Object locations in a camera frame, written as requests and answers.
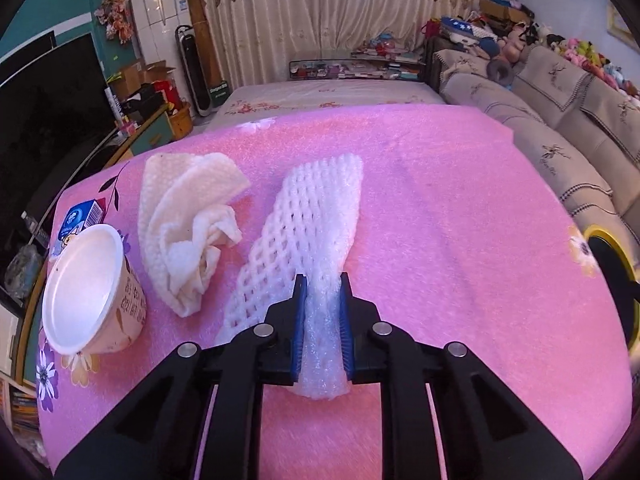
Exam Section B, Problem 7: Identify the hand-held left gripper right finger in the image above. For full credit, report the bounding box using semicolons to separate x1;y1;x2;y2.
339;271;583;480

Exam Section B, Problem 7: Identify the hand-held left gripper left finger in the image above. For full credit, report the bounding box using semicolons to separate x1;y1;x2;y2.
52;274;308;480

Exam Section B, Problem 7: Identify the yellow rimmed round stool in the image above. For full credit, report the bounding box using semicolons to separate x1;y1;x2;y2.
584;226;640;353

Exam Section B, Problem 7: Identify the white foam fruit net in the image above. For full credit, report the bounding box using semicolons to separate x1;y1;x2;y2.
215;154;365;346

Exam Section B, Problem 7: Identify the pink floral tablecloth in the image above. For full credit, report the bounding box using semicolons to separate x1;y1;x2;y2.
35;104;633;480

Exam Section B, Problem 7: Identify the crumpled white paper towel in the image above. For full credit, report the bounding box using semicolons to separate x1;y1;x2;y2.
137;152;252;318

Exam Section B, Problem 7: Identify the white yogurt cup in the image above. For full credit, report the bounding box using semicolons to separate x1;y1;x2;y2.
41;224;148;356

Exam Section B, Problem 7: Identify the beige floral cloth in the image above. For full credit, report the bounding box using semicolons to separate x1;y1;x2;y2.
206;79;446;133

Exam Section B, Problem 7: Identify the wicker basket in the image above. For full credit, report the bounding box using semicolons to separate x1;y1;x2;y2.
170;101;193;141

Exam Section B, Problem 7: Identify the blue tissue packet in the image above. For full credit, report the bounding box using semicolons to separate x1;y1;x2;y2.
50;200;106;261

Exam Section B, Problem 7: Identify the black tower fan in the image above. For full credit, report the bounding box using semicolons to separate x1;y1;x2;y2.
175;24;232;116

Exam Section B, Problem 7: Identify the crumpled clear plastic bag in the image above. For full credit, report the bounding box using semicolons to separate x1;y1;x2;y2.
4;250;43;301

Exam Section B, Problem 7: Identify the clear water bottle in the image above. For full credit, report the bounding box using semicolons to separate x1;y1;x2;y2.
21;211;50;248

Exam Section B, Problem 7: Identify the open cardboard boxes pile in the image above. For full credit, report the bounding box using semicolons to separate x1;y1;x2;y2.
107;60;178;116

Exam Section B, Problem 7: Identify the shelf of books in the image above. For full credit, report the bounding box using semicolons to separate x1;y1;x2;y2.
7;390;41;441

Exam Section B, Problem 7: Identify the beige sofa with deer covers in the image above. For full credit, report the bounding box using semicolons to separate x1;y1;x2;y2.
432;42;640;256

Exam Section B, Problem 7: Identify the grey neck pillow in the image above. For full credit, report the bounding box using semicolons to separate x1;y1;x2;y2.
487;57;516;88

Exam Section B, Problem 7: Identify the beige patterned curtain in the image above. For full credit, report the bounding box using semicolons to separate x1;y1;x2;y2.
192;0;483;91

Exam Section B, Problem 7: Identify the blue star-print bag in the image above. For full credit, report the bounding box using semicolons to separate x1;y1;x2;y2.
440;17;473;41

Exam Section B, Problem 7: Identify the black flat television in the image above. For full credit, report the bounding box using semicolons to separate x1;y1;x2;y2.
0;32;123;261

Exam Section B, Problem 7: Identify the artificial flower bunch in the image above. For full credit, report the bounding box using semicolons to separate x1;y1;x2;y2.
94;0;135;45

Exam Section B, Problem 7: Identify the row of plush toys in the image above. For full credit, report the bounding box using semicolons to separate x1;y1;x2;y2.
505;20;640;98

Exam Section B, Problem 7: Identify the framed wall picture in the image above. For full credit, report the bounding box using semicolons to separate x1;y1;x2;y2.
607;0;640;51

